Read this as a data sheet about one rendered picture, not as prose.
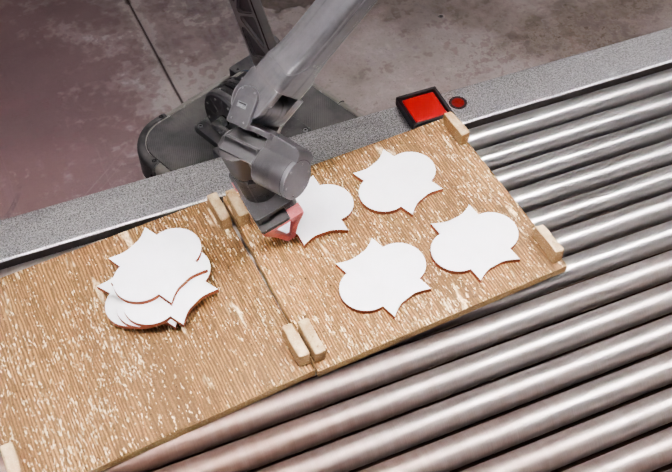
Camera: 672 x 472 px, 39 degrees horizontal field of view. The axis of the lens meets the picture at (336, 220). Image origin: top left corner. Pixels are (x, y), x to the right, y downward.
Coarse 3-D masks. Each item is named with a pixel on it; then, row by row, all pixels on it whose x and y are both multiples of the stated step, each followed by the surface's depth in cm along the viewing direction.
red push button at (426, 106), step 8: (416, 96) 163; (424, 96) 163; (432, 96) 163; (408, 104) 162; (416, 104) 162; (424, 104) 162; (432, 104) 162; (440, 104) 162; (416, 112) 161; (424, 112) 161; (432, 112) 161; (440, 112) 161; (416, 120) 159
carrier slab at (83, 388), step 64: (64, 256) 140; (0, 320) 133; (64, 320) 133; (192, 320) 133; (256, 320) 133; (0, 384) 126; (64, 384) 126; (128, 384) 126; (192, 384) 126; (256, 384) 126; (64, 448) 120; (128, 448) 120
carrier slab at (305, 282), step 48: (384, 144) 155; (432, 144) 155; (480, 192) 148; (336, 240) 142; (384, 240) 142; (432, 240) 142; (528, 240) 142; (288, 288) 136; (336, 288) 136; (432, 288) 136; (480, 288) 136; (336, 336) 131; (384, 336) 131
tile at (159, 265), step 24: (144, 240) 137; (168, 240) 137; (192, 240) 137; (120, 264) 134; (144, 264) 134; (168, 264) 134; (192, 264) 134; (120, 288) 131; (144, 288) 131; (168, 288) 131
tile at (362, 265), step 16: (368, 256) 139; (384, 256) 139; (400, 256) 139; (416, 256) 139; (352, 272) 137; (368, 272) 137; (384, 272) 137; (400, 272) 137; (416, 272) 137; (352, 288) 135; (368, 288) 135; (384, 288) 135; (400, 288) 135; (416, 288) 135; (352, 304) 134; (368, 304) 134; (384, 304) 134; (400, 304) 134
